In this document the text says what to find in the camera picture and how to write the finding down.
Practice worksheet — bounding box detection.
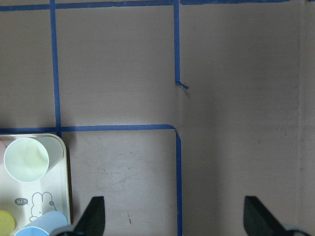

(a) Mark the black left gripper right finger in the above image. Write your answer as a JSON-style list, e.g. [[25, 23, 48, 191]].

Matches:
[[243, 196, 287, 236]]

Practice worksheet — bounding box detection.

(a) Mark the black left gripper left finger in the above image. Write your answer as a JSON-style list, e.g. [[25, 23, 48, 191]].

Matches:
[[73, 196, 105, 236]]

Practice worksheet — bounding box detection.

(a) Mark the light blue plastic cup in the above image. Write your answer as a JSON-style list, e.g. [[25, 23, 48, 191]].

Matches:
[[15, 211, 68, 236]]

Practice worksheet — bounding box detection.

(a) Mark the pale green plastic cup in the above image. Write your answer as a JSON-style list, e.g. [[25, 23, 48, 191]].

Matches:
[[3, 137, 65, 183]]

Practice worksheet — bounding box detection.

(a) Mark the yellow plastic cup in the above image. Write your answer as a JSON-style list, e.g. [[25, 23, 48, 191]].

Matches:
[[0, 210, 15, 236]]

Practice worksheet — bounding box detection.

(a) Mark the cream rabbit print tray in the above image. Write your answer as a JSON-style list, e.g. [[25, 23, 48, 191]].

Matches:
[[0, 133, 71, 229]]

